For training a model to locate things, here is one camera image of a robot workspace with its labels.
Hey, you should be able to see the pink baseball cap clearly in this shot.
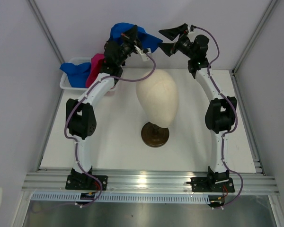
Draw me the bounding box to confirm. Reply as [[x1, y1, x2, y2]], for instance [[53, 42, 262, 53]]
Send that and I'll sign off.
[[86, 53, 105, 88]]

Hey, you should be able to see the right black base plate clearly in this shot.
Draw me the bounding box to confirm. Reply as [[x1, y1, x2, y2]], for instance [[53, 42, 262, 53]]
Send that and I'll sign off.
[[186, 177, 235, 193]]

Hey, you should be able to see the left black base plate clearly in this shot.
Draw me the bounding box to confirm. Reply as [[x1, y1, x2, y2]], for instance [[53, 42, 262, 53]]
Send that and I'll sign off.
[[65, 175, 108, 191]]

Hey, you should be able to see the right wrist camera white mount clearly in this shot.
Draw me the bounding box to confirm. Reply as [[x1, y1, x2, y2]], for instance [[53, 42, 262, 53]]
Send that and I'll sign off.
[[187, 25, 195, 36]]

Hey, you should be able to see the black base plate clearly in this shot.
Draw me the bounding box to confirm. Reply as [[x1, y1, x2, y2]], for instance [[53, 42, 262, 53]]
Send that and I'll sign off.
[[186, 177, 235, 193], [65, 175, 108, 191]]

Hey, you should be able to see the white plastic basket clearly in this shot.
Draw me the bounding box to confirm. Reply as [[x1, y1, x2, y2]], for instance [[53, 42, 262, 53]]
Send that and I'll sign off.
[[60, 57, 91, 92]]

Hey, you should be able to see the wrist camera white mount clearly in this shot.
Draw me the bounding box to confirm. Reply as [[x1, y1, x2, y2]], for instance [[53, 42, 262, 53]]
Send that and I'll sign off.
[[134, 45, 151, 62], [187, 25, 195, 36]]

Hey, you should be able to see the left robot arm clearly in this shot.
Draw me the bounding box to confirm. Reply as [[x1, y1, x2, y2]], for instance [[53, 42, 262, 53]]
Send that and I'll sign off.
[[64, 25, 142, 190]]

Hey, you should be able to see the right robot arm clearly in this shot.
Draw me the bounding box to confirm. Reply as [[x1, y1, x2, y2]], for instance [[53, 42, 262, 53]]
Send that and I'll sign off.
[[158, 23, 238, 192]]

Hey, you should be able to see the blue baseball cap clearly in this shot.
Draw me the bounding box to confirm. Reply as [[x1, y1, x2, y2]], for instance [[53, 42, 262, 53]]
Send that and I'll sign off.
[[108, 22, 163, 53]]

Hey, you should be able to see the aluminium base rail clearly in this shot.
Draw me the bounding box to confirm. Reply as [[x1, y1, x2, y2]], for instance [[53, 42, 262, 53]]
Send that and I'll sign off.
[[22, 169, 280, 195]]

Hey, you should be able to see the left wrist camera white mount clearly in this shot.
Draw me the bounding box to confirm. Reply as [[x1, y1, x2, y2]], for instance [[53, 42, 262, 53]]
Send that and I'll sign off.
[[134, 45, 151, 62]]

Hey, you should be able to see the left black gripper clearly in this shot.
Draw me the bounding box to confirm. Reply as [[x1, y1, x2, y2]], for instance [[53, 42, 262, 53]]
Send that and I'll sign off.
[[116, 25, 143, 67]]

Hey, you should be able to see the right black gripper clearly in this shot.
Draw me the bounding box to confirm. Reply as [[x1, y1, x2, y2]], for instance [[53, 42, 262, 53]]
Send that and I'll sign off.
[[157, 24, 195, 60]]

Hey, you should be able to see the white slotted cable duct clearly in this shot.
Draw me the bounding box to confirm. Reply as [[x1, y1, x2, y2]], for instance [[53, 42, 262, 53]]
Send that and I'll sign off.
[[31, 192, 210, 204]]

